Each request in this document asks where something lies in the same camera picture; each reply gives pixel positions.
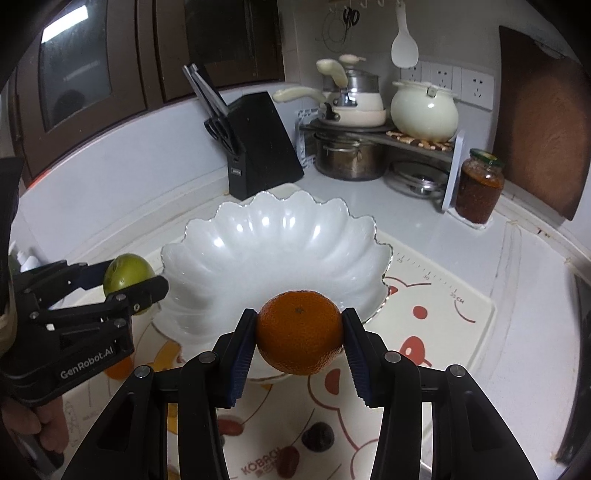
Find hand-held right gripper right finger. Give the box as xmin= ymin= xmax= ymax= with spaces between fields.
xmin=341 ymin=307 xmax=532 ymax=480

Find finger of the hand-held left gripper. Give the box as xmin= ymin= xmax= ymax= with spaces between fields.
xmin=14 ymin=260 xmax=112 ymax=302
xmin=28 ymin=275 xmax=170 ymax=335

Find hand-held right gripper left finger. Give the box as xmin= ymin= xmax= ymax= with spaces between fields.
xmin=60 ymin=308 xmax=259 ymax=480

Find green round fruit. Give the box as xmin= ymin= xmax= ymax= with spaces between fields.
xmin=102 ymin=253 xmax=158 ymax=317

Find orange mandarin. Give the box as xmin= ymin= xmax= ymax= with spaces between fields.
xmin=256 ymin=291 xmax=345 ymax=376

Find red grape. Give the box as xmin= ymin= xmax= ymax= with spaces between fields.
xmin=217 ymin=414 xmax=245 ymax=437
xmin=277 ymin=445 xmax=301 ymax=478

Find white scalloped bowl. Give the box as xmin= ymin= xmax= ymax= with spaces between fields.
xmin=160 ymin=191 xmax=394 ymax=384

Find person's left hand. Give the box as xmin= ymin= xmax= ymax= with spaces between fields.
xmin=2 ymin=396 xmax=71 ymax=462

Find white bottle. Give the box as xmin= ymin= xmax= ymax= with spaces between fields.
xmin=8 ymin=251 xmax=41 ymax=274

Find cartoon printed silicone mat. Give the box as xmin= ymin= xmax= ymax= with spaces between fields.
xmin=60 ymin=231 xmax=499 ymax=480

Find dark purple grape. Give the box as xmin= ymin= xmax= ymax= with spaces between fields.
xmin=302 ymin=422 xmax=335 ymax=453

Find black kitchen scissors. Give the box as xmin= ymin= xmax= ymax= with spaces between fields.
xmin=204 ymin=115 xmax=243 ymax=156

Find black knife block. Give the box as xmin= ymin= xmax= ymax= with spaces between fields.
xmin=226 ymin=91 xmax=305 ymax=200

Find glass pot lid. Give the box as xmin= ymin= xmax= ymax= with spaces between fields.
xmin=385 ymin=159 xmax=451 ymax=197

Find stainless steel pot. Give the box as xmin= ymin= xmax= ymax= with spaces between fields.
xmin=314 ymin=131 xmax=389 ymax=181

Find grey kitchen shelf rack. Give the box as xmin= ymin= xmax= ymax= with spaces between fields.
xmin=295 ymin=108 xmax=466 ymax=215

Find glass jar of red sauce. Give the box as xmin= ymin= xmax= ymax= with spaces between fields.
xmin=455 ymin=148 xmax=505 ymax=224

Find checkered trivet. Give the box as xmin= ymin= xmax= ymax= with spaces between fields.
xmin=385 ymin=130 xmax=455 ymax=152

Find white ceramic casserole pot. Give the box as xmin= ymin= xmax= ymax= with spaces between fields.
xmin=390 ymin=79 xmax=459 ymax=143

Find cream steamer pot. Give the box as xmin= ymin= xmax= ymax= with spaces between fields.
xmin=316 ymin=54 xmax=382 ymax=112

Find brown wooden cutting board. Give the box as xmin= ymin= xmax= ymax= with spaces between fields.
xmin=492 ymin=25 xmax=588 ymax=221

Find white rice paddle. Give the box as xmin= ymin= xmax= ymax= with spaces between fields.
xmin=391 ymin=0 xmax=419 ymax=68

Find steel handled knife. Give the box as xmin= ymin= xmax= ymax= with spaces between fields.
xmin=183 ymin=65 xmax=223 ymax=117
xmin=190 ymin=64 xmax=230 ymax=114

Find dark brown wall cabinet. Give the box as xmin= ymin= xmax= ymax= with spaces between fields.
xmin=0 ymin=0 xmax=284 ymax=185

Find cream saucepan with handle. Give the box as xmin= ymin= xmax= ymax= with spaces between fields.
xmin=271 ymin=86 xmax=387 ymax=127

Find hanging wire whisk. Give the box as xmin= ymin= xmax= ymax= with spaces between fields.
xmin=322 ymin=7 xmax=361 ymax=52

